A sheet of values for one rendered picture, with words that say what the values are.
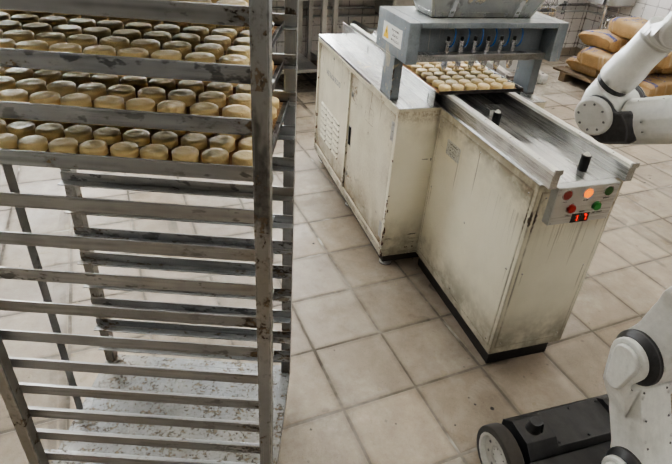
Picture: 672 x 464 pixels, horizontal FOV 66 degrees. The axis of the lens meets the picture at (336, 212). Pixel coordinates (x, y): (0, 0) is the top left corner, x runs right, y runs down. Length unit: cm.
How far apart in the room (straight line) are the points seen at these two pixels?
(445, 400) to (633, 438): 67
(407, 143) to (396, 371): 94
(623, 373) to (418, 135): 122
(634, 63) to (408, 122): 126
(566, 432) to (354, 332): 88
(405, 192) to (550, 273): 74
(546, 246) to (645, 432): 63
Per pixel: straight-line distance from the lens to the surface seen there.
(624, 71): 113
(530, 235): 185
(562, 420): 193
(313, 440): 192
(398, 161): 229
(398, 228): 249
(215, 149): 102
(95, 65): 95
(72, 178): 160
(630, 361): 155
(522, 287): 200
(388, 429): 197
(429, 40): 225
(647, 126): 113
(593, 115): 115
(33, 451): 167
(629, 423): 170
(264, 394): 128
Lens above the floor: 158
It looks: 32 degrees down
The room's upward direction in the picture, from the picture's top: 4 degrees clockwise
